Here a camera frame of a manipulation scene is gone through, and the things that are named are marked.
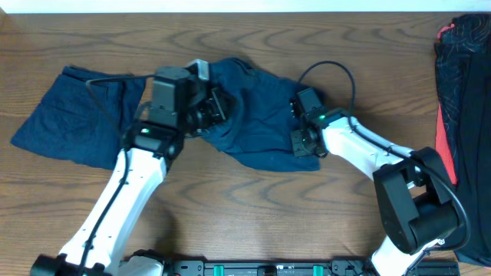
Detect dark blue shorts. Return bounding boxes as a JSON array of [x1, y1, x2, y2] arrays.
[[202, 57, 320, 172], [11, 66, 146, 170]]

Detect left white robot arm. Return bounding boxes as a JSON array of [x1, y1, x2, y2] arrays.
[[30, 87, 236, 275]]

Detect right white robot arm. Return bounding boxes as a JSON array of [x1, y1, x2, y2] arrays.
[[291, 107, 470, 275]]

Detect folded dark blue shorts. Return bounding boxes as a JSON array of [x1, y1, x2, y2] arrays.
[[11, 66, 146, 170]]

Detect red garment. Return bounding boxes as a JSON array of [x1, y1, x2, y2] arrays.
[[434, 23, 463, 186]]

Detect black patterned garment pile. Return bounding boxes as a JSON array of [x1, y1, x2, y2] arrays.
[[452, 14, 490, 267]]

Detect right black cable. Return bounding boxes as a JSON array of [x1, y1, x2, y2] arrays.
[[297, 60, 472, 252]]

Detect black cable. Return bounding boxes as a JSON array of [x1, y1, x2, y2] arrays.
[[76, 74, 157, 276], [297, 60, 472, 252]]

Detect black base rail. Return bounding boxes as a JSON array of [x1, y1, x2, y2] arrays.
[[122, 251, 461, 276]]

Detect left black cable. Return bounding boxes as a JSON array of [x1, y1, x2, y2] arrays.
[[76, 74, 157, 276]]

